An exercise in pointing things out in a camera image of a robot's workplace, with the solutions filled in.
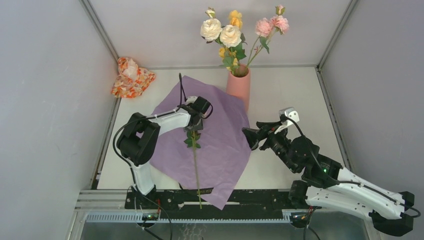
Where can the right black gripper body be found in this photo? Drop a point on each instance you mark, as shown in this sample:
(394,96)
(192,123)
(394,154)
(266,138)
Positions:
(277,140)

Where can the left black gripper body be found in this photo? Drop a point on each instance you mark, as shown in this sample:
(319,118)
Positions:
(199,126)

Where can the green leafy bud stem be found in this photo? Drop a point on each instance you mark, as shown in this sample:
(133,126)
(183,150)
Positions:
(192,142)

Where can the pink paper flower bouquet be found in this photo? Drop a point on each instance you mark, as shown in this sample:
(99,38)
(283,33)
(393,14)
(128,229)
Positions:
(228,112)

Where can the cream rose stem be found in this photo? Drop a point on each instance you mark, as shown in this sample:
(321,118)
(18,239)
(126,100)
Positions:
(211,28)

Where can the black printed ribbon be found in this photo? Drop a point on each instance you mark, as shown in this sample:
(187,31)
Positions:
(215,160)

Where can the pink rose stem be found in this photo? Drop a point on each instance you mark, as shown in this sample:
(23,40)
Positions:
(265,29)

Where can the yellow rose stem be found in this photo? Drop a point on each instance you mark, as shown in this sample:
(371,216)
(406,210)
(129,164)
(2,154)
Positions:
(231,42)

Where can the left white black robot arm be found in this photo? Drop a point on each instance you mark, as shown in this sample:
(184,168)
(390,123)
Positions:
(135,142)

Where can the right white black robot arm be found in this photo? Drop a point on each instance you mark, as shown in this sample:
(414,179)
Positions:
(325,183)

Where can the pink cylindrical vase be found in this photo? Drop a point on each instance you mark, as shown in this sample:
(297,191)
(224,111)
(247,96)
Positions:
(240,86)

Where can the orange floral crumpled cloth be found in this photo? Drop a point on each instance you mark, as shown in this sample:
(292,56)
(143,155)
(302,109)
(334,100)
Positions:
(132,80)

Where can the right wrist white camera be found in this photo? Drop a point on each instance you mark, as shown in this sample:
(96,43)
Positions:
(288,117)

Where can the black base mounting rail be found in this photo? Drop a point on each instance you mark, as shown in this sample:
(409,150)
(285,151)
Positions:
(243,204)

